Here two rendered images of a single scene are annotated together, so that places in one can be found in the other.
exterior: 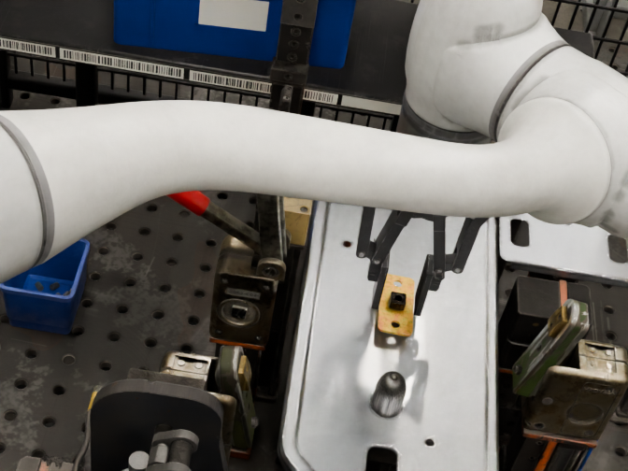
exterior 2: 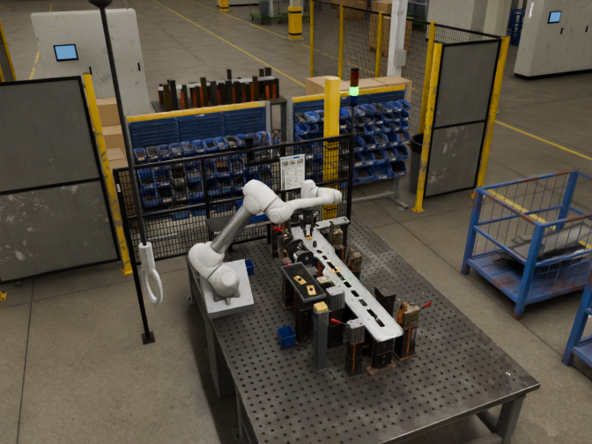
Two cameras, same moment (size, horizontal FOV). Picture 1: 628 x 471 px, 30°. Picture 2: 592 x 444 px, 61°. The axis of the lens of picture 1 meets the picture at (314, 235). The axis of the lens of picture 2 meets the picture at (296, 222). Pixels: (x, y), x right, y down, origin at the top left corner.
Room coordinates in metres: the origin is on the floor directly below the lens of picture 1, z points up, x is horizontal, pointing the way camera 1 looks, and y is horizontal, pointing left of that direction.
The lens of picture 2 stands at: (-2.16, 1.09, 2.89)
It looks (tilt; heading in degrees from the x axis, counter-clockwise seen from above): 29 degrees down; 340
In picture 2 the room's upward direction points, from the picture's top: 1 degrees counter-clockwise
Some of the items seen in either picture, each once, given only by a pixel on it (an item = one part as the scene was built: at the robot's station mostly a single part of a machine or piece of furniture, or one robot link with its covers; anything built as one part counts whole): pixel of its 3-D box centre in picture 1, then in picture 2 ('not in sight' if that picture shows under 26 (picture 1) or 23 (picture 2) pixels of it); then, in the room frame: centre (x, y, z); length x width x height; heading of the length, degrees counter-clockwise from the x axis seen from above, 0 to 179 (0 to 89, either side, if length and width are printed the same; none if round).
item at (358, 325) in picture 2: not in sight; (354, 347); (-0.22, 0.03, 0.88); 0.11 x 0.10 x 0.36; 92
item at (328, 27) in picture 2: not in sight; (377, 76); (5.39, -3.14, 1.00); 5.66 x 0.14 x 2.00; 2
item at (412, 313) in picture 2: not in sight; (406, 331); (-0.20, -0.32, 0.88); 0.15 x 0.11 x 0.36; 92
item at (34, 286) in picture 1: (46, 284); (247, 268); (0.99, 0.34, 0.74); 0.11 x 0.10 x 0.09; 2
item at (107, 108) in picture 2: not in sight; (95, 138); (5.34, 1.41, 0.52); 1.20 x 0.80 x 1.05; 179
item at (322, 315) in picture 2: not in sight; (320, 339); (-0.12, 0.20, 0.92); 0.08 x 0.08 x 0.44; 2
